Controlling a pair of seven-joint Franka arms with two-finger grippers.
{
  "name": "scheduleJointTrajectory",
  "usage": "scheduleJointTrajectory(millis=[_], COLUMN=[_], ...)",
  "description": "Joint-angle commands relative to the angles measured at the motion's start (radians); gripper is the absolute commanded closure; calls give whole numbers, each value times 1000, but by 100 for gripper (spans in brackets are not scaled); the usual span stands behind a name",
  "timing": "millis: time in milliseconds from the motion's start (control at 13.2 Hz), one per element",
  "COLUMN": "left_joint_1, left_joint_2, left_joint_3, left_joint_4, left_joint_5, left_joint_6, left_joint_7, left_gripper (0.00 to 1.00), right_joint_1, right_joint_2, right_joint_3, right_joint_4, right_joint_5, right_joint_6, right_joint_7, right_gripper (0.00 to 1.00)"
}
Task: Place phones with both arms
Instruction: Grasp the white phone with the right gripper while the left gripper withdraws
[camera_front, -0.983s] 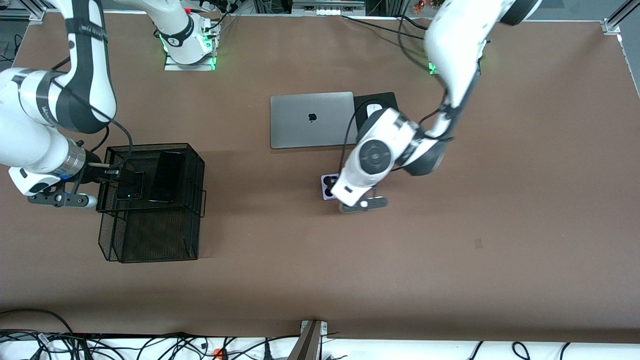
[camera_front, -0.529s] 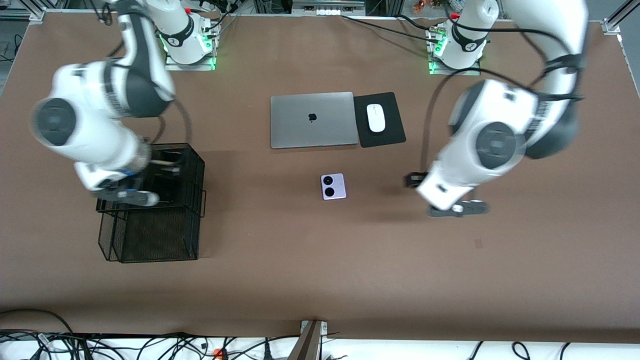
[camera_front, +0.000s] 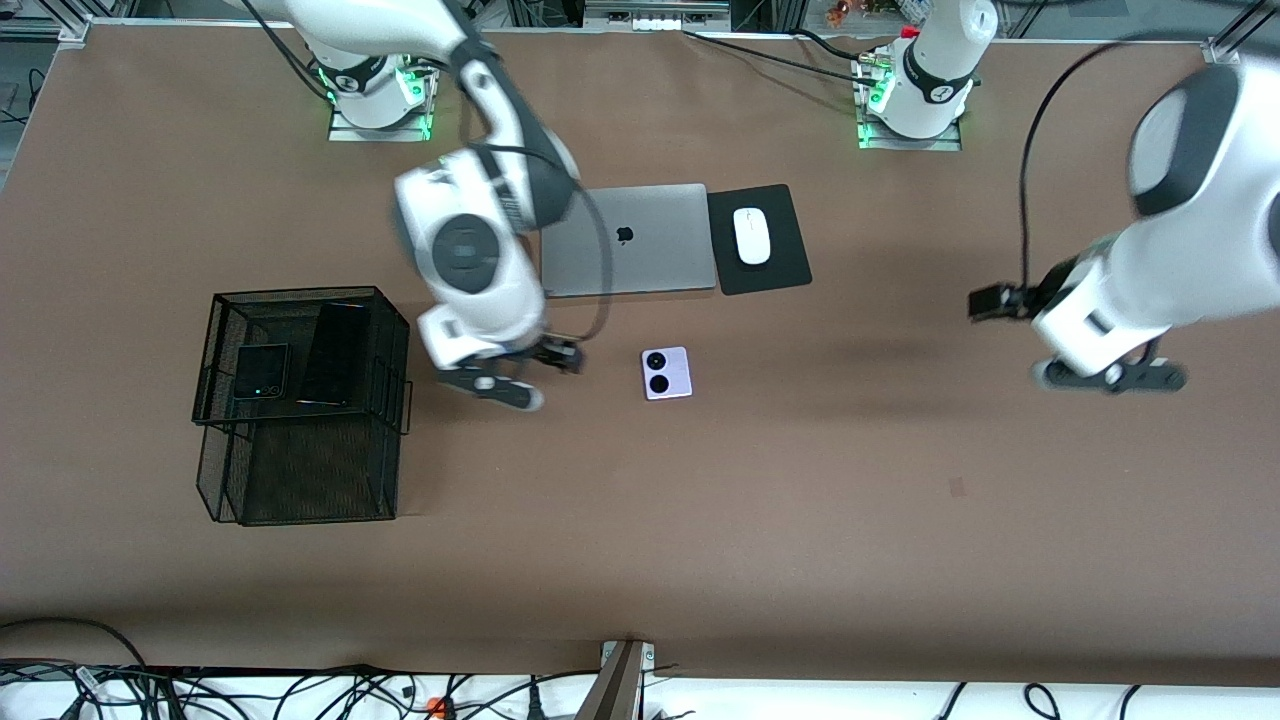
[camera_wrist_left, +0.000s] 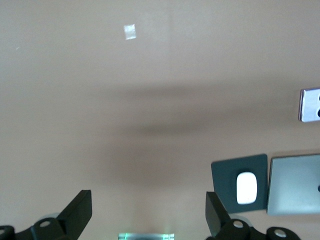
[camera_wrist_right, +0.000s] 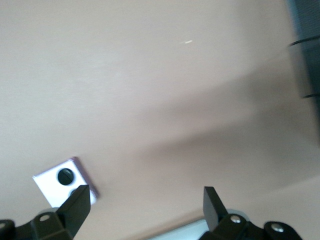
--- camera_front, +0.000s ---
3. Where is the black mouse pad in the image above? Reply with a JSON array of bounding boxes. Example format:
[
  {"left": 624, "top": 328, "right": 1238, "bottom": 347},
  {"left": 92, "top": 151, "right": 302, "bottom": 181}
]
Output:
[{"left": 706, "top": 184, "right": 813, "bottom": 297}]

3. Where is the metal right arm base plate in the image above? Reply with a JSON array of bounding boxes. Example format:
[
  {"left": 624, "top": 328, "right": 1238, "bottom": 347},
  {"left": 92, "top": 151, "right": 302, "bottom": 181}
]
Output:
[{"left": 328, "top": 100, "right": 433, "bottom": 143}]

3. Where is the long black smartphone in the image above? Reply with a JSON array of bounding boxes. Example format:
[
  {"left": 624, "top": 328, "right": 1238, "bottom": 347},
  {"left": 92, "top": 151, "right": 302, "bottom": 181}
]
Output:
[{"left": 298, "top": 303, "right": 372, "bottom": 408}]

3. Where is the aluminium post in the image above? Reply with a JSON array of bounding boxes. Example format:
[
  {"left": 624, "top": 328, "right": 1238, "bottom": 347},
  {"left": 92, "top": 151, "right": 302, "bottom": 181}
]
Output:
[{"left": 575, "top": 640, "right": 656, "bottom": 720}]

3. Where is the lilac flip phone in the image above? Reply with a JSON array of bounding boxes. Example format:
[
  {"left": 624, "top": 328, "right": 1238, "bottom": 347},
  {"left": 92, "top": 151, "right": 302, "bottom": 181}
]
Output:
[{"left": 641, "top": 346, "right": 693, "bottom": 401}]

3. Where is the long black table cable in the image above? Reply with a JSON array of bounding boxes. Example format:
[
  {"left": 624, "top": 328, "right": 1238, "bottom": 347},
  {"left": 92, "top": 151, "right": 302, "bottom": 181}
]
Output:
[{"left": 683, "top": 28, "right": 879, "bottom": 86}]

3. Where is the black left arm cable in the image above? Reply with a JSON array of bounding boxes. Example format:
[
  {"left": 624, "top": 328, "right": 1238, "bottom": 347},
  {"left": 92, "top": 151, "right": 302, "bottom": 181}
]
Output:
[{"left": 1019, "top": 38, "right": 1251, "bottom": 293}]

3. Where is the small black flip phone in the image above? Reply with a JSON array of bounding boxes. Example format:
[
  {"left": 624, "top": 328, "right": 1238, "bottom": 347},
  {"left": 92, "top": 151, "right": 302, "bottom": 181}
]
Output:
[{"left": 234, "top": 343, "right": 292, "bottom": 401}]

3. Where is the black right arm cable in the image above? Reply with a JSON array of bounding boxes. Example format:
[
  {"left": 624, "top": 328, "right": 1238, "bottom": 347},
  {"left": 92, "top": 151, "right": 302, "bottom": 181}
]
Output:
[{"left": 240, "top": 0, "right": 614, "bottom": 346}]

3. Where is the black wire mesh basket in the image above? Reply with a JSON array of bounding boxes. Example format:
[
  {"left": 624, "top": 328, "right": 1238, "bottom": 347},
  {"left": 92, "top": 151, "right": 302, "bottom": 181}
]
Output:
[{"left": 192, "top": 286, "right": 414, "bottom": 527}]

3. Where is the short black table cable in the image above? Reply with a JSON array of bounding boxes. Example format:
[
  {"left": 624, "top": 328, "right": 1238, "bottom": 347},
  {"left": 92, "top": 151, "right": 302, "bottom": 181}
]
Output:
[{"left": 790, "top": 28, "right": 876, "bottom": 61}]

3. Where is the white computer mouse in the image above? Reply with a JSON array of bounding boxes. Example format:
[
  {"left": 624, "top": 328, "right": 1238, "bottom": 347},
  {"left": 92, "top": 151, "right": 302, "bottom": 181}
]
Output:
[{"left": 733, "top": 207, "right": 773, "bottom": 266}]

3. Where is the white power strip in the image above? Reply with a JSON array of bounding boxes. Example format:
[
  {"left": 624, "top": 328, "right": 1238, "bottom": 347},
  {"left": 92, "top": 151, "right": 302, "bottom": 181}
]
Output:
[{"left": 585, "top": 0, "right": 731, "bottom": 31}]

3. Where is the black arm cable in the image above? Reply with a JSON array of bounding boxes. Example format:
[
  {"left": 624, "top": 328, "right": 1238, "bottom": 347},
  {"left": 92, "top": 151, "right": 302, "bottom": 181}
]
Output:
[
  {"left": 1019, "top": 38, "right": 1251, "bottom": 293},
  {"left": 240, "top": 0, "right": 614, "bottom": 346}
]

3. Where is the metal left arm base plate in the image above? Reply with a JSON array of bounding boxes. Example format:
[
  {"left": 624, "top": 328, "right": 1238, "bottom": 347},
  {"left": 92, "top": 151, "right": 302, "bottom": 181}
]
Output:
[{"left": 858, "top": 112, "right": 963, "bottom": 153}]

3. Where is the silver laptop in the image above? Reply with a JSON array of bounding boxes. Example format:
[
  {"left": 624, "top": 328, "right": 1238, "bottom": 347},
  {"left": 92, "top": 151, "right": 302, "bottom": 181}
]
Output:
[{"left": 540, "top": 183, "right": 719, "bottom": 299}]

